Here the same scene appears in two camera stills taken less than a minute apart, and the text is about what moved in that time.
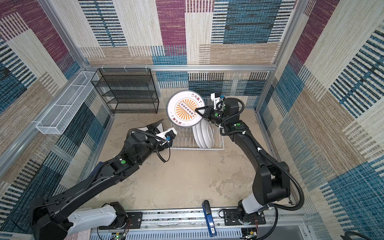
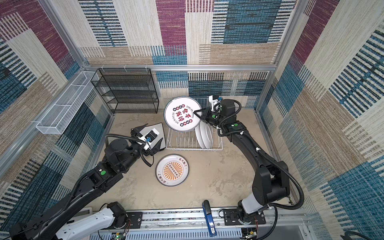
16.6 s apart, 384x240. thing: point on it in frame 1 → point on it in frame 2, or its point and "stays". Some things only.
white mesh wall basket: [62, 113] stays
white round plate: [181, 108] → [172, 169]
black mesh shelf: [127, 90] stays
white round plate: [196, 136] → [179, 113]
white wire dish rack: [182, 138] stays
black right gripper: [207, 111] stays
